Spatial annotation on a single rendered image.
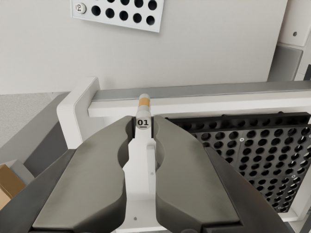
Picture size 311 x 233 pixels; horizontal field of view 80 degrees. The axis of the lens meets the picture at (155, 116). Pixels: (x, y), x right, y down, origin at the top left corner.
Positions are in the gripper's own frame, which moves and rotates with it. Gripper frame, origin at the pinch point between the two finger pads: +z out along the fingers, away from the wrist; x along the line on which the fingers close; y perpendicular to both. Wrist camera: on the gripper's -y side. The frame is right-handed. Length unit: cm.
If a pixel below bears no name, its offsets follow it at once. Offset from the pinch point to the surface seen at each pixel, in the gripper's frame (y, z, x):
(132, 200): 27.3, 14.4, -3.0
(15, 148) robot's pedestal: 34, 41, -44
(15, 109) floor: 47, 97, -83
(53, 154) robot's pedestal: 37, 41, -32
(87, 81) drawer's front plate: 1.6, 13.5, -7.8
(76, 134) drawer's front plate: 4.8, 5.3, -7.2
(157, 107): 3.3, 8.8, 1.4
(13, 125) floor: 59, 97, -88
